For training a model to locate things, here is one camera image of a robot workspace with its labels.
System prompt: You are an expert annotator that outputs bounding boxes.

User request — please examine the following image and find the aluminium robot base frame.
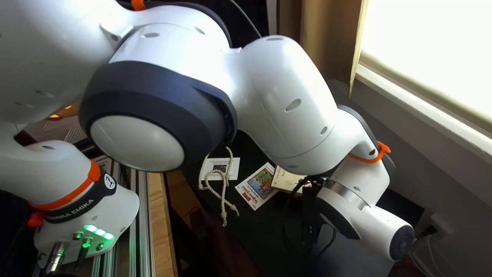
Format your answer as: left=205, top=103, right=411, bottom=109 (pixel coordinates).
left=77, top=158, right=179, bottom=277

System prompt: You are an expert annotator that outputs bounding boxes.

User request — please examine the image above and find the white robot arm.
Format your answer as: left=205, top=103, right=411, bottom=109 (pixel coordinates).
left=0, top=0, right=414, bottom=264

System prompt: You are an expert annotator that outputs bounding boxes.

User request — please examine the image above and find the white cream book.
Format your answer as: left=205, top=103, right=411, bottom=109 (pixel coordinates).
left=272, top=166, right=303, bottom=192

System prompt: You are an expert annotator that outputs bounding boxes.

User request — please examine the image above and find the white square paper card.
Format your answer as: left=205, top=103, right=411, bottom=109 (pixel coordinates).
left=200, top=157, right=240, bottom=180

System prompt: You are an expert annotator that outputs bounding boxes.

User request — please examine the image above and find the white rope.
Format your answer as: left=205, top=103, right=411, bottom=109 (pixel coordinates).
left=197, top=144, right=242, bottom=227

